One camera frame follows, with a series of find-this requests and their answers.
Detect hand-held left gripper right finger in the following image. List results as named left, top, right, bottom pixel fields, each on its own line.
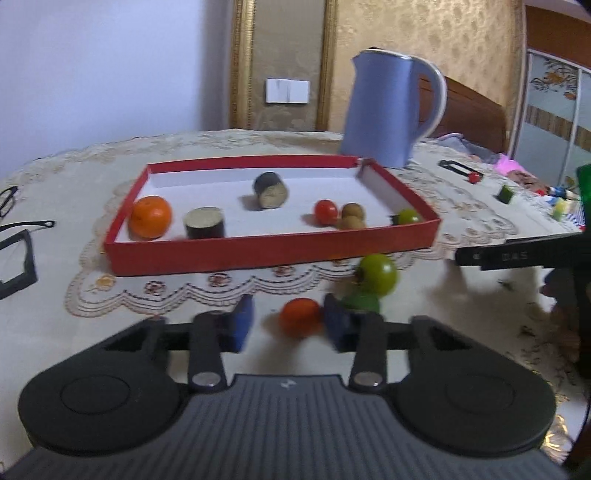
left=323, top=293, right=481, bottom=393

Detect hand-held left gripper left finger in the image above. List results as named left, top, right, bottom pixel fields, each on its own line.
left=99, top=293, right=256, bottom=393

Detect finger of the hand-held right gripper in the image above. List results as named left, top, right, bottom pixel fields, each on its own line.
left=455, top=233, right=583, bottom=271

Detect green cucumber piece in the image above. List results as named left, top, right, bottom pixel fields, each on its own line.
left=342, top=290, right=382, bottom=315

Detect large red tomato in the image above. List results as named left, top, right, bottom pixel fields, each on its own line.
left=279, top=298, right=324, bottom=339

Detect red shallow cardboard box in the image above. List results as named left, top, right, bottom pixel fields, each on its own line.
left=102, top=154, right=441, bottom=278

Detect short eggplant piece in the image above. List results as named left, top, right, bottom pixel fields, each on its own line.
left=184, top=207, right=226, bottom=240

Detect small red tomato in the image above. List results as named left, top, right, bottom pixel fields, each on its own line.
left=314, top=199, right=339, bottom=227

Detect tall eggplant piece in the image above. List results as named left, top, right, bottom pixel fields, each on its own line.
left=253, top=172, right=289, bottom=210

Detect orange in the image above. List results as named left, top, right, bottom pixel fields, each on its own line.
left=128, top=196, right=173, bottom=240

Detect large green tomato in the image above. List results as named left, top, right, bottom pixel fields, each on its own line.
left=355, top=253, right=399, bottom=296

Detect pink cloth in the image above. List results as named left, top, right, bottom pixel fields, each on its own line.
left=492, top=154, right=522, bottom=176

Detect green plastic object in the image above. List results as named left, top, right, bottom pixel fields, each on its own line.
left=575, top=164, right=591, bottom=232

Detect black clip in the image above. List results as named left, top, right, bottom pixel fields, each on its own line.
left=438, top=159, right=485, bottom=178

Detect grey purple cloth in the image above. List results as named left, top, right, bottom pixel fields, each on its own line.
left=434, top=133, right=499, bottom=164

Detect wooden headboard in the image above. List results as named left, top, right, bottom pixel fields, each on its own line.
left=418, top=74, right=508, bottom=153

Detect wardrobe with floral glass door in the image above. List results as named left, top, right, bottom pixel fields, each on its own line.
left=508, top=0, right=591, bottom=190

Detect blue electric kettle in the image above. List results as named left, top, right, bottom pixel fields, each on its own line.
left=339, top=47, right=448, bottom=169

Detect black eyeglasses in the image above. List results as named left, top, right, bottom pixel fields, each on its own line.
left=0, top=185, right=56, bottom=232

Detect black plastic bracket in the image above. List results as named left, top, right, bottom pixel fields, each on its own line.
left=0, top=229, right=38, bottom=300

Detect white wall light switch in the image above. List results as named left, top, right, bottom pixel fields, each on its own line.
left=265, top=78, right=310, bottom=104

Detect gold wall moulding frame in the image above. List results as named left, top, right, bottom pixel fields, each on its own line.
left=229, top=0, right=340, bottom=132

